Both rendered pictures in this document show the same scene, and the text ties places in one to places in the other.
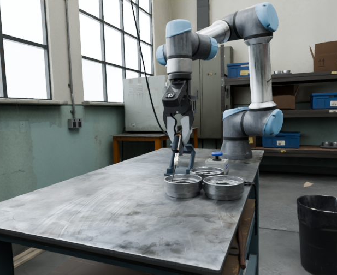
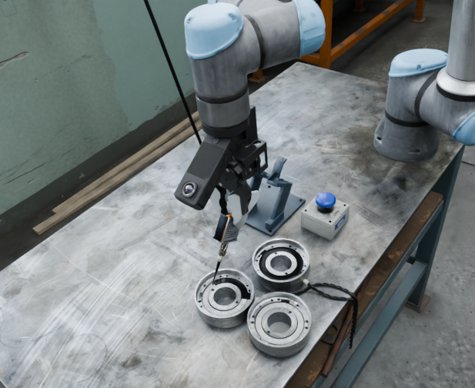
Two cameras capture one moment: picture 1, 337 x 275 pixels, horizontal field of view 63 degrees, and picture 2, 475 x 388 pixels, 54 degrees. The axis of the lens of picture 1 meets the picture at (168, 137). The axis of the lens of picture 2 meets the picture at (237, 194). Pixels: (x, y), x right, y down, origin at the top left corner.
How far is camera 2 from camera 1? 0.61 m
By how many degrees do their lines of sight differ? 41
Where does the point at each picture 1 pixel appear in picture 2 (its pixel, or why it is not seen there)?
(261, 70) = not seen: outside the picture
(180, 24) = (205, 36)
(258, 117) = (446, 109)
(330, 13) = not seen: outside the picture
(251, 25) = not seen: outside the picture
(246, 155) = (419, 155)
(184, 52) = (221, 93)
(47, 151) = (122, 14)
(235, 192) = (284, 353)
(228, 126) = (393, 97)
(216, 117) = not seen: outside the picture
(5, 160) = (56, 46)
